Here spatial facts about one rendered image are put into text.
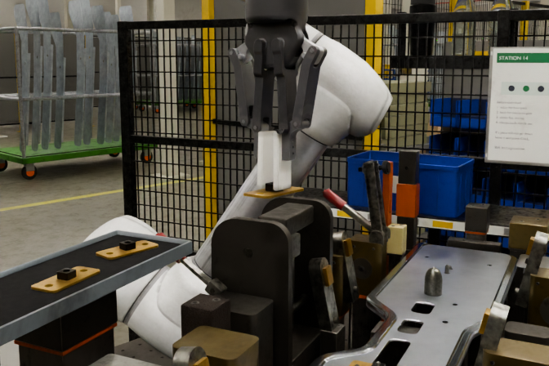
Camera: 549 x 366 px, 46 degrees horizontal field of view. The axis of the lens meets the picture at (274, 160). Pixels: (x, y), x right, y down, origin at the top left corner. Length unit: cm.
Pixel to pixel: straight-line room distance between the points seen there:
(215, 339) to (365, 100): 60
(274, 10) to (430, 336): 57
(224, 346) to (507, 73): 123
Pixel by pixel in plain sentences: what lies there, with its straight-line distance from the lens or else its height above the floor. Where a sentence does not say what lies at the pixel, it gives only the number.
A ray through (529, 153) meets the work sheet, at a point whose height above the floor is 118.
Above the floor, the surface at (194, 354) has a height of 110.
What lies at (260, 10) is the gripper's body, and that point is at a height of 148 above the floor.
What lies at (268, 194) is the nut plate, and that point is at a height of 127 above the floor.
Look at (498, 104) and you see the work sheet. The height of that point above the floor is 130.
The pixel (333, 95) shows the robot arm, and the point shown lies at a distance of 125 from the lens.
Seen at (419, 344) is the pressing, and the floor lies 100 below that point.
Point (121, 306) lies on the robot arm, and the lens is 144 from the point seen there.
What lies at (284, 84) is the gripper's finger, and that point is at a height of 140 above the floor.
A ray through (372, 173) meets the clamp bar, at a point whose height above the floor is 119.
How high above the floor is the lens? 143
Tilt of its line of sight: 9 degrees down
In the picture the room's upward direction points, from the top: straight up
